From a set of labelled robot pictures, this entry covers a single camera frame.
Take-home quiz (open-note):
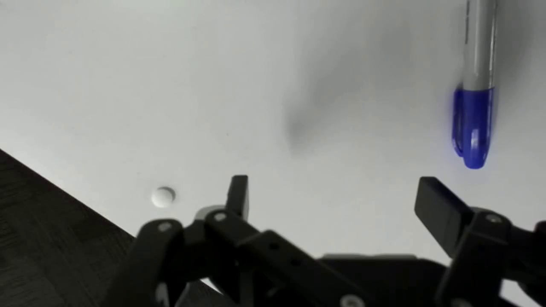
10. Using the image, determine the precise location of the white round table plug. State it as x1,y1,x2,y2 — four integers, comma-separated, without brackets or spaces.
151,185,178,209

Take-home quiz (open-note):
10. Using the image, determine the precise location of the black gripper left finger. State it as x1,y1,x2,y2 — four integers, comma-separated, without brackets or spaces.
105,175,366,307

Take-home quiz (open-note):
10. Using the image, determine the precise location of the grey pen with blue cap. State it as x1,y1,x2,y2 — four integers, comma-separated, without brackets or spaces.
451,0,502,171

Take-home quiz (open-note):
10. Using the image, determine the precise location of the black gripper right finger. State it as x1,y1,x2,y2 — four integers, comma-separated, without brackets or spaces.
414,176,546,307

